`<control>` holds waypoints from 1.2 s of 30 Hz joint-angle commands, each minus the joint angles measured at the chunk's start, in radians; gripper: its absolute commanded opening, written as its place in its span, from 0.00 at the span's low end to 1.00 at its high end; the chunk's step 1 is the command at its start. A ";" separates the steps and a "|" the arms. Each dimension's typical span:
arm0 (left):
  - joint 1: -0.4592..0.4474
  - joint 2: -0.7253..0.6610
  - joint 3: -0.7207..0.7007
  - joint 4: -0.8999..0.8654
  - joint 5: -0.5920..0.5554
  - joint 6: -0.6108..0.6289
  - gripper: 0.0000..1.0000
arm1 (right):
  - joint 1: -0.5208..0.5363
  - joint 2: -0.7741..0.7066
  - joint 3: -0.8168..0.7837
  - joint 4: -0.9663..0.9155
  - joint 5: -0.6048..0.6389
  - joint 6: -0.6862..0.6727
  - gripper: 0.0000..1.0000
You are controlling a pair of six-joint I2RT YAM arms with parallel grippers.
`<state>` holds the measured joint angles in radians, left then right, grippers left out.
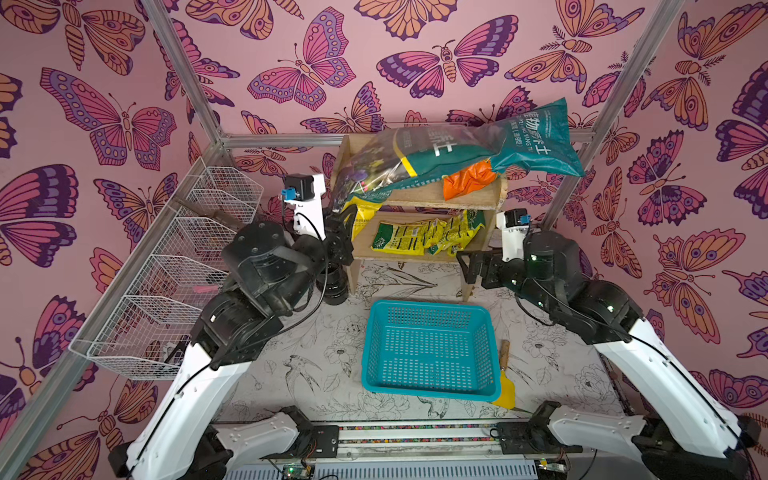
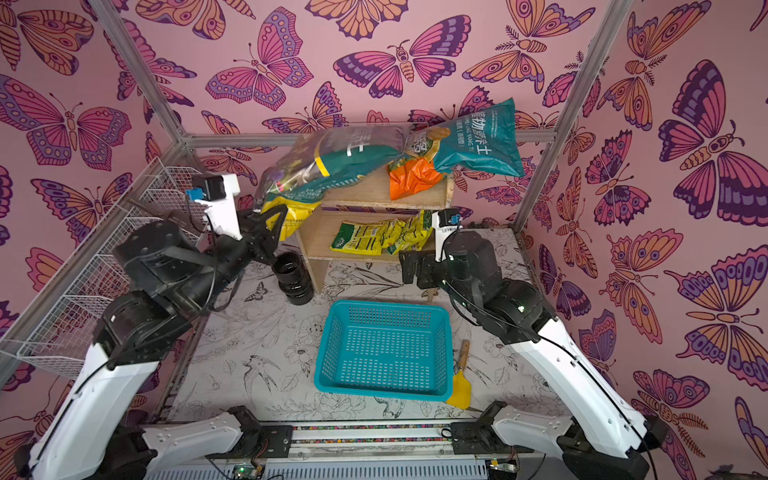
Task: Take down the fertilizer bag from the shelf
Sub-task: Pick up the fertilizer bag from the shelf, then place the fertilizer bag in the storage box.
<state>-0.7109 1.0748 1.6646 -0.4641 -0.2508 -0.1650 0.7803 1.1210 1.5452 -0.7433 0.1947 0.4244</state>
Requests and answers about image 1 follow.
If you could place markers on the white wire basket rack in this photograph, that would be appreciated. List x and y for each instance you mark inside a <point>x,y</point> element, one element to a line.
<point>143,323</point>

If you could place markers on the teal plastic basket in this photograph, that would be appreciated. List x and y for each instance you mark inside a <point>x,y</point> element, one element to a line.
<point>431,349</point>

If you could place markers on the aluminium frame post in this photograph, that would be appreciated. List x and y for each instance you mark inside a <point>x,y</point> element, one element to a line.
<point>166,32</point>

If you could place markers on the wooden two-tier shelf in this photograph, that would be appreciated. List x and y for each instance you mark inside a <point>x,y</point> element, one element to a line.
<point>418,204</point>

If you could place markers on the dark green soil bag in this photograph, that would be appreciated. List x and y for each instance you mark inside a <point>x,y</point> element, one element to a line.
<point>411,157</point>

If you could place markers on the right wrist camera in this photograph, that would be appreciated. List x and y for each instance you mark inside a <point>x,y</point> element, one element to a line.
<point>514,225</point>

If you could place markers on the yellow fertilizer bag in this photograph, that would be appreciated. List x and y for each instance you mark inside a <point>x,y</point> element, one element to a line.
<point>404,239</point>
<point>365,211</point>
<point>454,234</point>

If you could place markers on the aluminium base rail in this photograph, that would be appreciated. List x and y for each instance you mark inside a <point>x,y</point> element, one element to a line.
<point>414,444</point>

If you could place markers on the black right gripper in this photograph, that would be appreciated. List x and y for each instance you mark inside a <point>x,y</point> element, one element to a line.
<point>487,268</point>

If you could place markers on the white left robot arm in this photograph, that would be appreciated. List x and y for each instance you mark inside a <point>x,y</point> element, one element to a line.
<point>269,275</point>

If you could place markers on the teal orange soil bag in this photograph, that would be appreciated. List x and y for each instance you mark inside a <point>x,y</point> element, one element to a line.
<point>538,140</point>

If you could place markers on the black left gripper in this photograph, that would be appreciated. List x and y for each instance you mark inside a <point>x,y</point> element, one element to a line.
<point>337,243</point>

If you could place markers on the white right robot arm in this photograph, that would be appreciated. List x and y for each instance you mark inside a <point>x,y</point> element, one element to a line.
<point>692,435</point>

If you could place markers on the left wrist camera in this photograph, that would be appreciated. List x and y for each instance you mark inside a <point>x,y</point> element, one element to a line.
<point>304,194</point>

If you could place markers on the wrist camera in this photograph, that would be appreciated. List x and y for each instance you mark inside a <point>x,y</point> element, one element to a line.
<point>304,194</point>
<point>514,225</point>

